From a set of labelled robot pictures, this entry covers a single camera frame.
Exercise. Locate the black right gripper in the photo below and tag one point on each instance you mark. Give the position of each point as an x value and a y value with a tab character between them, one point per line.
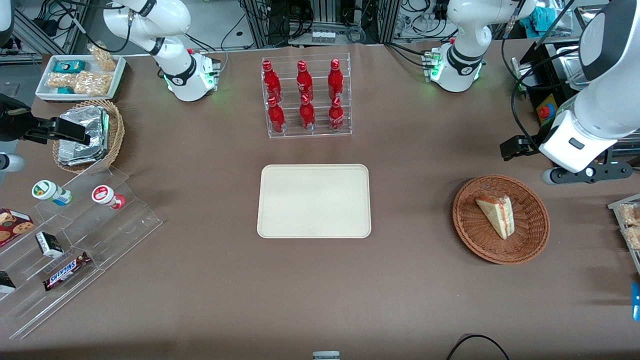
11	122

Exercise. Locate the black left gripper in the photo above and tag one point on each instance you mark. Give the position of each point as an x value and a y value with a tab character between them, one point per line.
531	143

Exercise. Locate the triangle sandwich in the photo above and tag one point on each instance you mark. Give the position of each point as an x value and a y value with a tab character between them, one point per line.
497	215

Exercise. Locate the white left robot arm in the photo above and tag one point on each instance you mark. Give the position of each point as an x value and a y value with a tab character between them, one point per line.
462	60

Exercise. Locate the light tan wicker basket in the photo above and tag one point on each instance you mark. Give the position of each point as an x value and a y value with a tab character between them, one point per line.
116	135

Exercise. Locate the brown wicker basket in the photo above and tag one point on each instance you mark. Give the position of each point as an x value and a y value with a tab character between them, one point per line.
530	235

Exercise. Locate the white rectangular snack tray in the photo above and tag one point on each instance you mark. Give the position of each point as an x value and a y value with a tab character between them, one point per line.
120	75

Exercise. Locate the beige plastic tray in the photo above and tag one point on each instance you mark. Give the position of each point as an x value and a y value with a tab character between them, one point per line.
314	200

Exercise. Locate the aluminium foil container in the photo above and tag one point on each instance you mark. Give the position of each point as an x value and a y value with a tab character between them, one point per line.
82	152

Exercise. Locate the small teal snack pack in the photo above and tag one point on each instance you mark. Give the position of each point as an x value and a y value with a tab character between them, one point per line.
65	90

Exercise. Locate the red emergency stop button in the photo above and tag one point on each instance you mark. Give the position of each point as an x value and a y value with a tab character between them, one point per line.
546	111

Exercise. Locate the clear bag of puffed snacks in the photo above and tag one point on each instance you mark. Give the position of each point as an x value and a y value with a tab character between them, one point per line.
102	57
92	83
60	80

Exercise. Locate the green label yogurt cup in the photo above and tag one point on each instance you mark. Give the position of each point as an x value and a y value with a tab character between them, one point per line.
47	191

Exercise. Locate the teal snack box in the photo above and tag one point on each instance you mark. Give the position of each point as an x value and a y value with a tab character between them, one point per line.
70	66

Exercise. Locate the black equipment box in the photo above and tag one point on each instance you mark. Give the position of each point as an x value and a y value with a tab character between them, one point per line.
537	75

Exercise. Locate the red label yogurt cup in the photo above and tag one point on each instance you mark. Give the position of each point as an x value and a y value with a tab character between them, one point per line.
104	195

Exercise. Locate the red cookie box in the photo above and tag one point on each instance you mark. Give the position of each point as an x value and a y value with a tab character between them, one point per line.
12	225

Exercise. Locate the small black white carton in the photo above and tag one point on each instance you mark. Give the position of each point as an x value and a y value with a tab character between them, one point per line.
49	245

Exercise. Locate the clear acrylic stepped shelf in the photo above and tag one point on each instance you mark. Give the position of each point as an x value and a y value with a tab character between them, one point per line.
125	220

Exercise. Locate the teal cloth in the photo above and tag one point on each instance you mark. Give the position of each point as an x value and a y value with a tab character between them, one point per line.
541	17

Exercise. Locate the Snickers chocolate bar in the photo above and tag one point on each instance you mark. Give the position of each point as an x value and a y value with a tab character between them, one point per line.
65	272

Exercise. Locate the black box with white side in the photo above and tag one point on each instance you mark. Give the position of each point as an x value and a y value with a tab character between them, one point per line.
6	282

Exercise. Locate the red cola bottle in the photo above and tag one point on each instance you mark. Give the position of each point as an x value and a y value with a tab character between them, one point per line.
270	81
304	80
307	115
276	117
335	80
336	116

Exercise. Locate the clear acrylic bottle rack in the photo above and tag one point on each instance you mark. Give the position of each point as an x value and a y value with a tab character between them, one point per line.
317	133

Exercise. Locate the blue plastic item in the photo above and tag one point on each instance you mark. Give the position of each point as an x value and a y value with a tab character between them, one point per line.
636	300

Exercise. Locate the small grey device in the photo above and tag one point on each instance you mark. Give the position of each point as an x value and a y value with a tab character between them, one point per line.
326	356

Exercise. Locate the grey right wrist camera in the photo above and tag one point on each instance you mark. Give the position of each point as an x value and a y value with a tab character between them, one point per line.
10	162

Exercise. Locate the aluminium frame rack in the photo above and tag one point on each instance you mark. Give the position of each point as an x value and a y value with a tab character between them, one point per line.
325	12

